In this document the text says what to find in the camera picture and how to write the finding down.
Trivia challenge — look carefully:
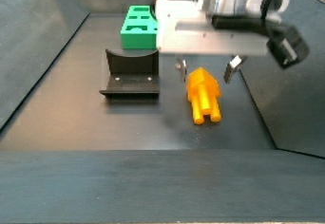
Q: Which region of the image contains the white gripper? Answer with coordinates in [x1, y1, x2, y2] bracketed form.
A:
[155, 0, 266, 84]

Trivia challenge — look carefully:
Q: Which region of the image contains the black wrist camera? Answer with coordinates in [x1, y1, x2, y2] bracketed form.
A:
[211, 16, 310, 68]

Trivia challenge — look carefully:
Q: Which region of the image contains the yellow three prong object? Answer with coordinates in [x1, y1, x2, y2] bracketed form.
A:
[187, 67, 222, 124]

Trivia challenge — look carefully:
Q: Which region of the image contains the green insertion board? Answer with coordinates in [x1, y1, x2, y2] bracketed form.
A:
[119, 6, 157, 49]

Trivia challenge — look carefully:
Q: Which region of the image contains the black curved fixture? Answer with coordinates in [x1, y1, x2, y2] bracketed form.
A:
[99, 49, 160, 98]

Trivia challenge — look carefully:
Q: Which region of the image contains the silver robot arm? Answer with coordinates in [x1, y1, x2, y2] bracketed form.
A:
[152, 0, 289, 81]

